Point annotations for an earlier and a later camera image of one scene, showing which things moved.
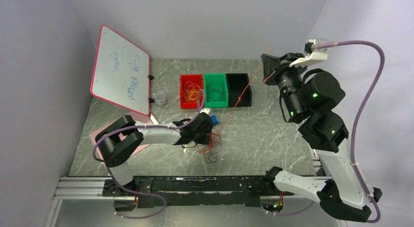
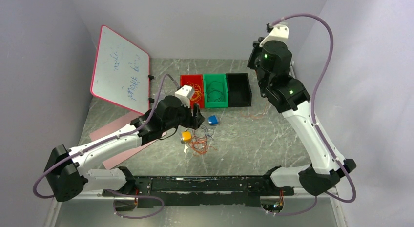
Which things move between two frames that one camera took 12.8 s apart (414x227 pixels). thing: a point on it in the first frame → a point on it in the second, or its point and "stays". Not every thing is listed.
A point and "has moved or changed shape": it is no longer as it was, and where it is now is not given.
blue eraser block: (214, 119) stays
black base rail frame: (128, 194) stays
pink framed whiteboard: (121, 73) stays
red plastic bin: (190, 86) stays
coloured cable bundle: (210, 151) has moved or changed shape
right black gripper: (274, 67) → (256, 50)
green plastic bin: (216, 93) stays
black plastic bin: (237, 83) stays
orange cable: (218, 133) → (255, 116)
